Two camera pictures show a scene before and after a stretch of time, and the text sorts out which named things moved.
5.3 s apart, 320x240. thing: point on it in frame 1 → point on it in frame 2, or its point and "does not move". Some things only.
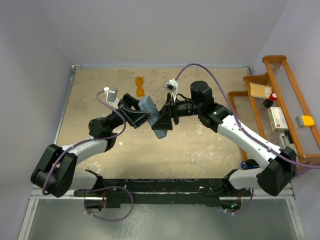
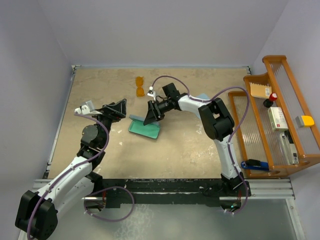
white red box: (277, 119) does not move
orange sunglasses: (139, 82) does not move
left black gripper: (136, 117) → (118, 108)
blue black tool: (249, 163) does not move
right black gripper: (164, 121) → (154, 114)
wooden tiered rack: (273, 105) does not move
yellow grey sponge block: (304, 120) does not move
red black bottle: (268, 103) does not move
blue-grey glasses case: (146, 104) → (137, 126)
